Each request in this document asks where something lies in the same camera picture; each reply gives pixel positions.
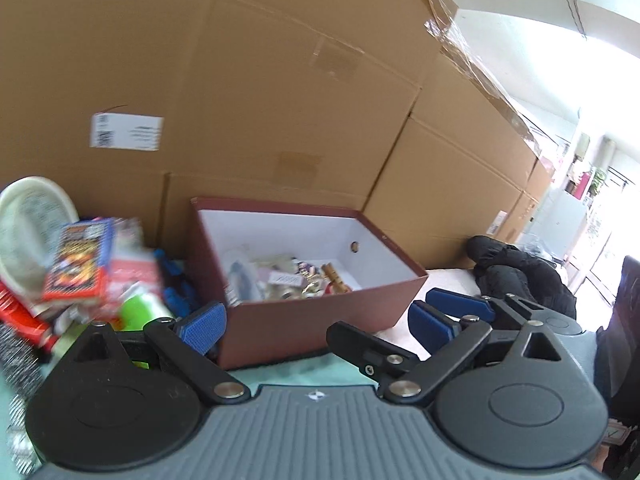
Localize black chair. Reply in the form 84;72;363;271
594;255;640;480

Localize green plastic toy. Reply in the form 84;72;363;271
119;293;174;369

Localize red tube with cap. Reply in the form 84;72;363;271
0;280;57;354

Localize blue plastic toy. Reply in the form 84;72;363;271
154;247;197;314

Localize maroon cardboard box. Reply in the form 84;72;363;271
187;196;429;371

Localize white patterned bowl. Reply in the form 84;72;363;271
0;176;80;307

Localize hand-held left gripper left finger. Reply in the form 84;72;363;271
67;301;252;405

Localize small purple figurine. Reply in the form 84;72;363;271
294;258;321;285

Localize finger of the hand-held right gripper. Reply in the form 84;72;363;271
425;287;528;325
326;321;422;377

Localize white cabinet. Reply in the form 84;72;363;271
529;189;589;262

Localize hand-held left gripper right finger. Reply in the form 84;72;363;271
382;300;568;408

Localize gold and red small toy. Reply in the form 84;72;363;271
320;262;354;295

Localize black jacket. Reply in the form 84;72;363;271
466;234;579;319

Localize desktop with teal cloth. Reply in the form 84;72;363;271
0;347;383;461

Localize dark glitter pouch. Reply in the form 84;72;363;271
0;320;47;401

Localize white shipping label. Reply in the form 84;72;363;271
89;113;165;152

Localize red and white packet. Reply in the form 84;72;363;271
106;254;164;307

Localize red playing card box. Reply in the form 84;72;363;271
41;217;117;305

